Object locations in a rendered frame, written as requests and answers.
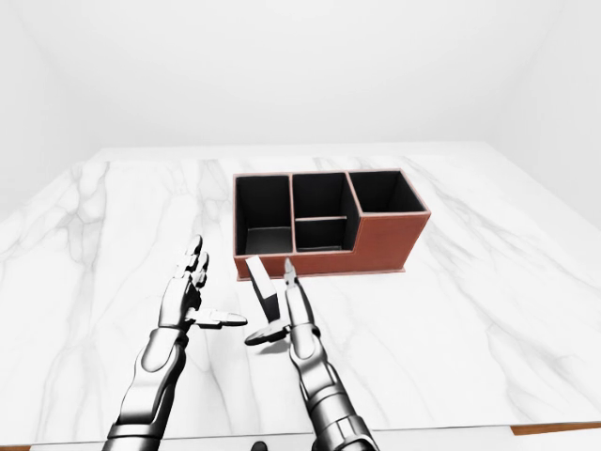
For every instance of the small black and white book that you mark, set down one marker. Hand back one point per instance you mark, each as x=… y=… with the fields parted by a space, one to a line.
x=264 y=286

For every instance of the small dark rounded shape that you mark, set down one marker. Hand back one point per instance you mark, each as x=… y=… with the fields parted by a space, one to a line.
x=259 y=446

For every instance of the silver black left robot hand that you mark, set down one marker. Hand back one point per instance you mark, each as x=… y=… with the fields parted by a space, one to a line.
x=176 y=300

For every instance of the red-brown desk caddy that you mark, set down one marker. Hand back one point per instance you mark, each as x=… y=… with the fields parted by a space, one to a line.
x=389 y=244

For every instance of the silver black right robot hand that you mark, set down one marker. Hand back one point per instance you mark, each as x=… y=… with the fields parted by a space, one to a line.
x=298 y=305

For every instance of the brown wooden strip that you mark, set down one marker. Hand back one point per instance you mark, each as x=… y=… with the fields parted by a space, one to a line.
x=559 y=427

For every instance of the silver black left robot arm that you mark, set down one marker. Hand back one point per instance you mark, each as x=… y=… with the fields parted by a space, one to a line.
x=150 y=376

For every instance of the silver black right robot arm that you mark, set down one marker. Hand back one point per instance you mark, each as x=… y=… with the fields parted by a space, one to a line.
x=328 y=394

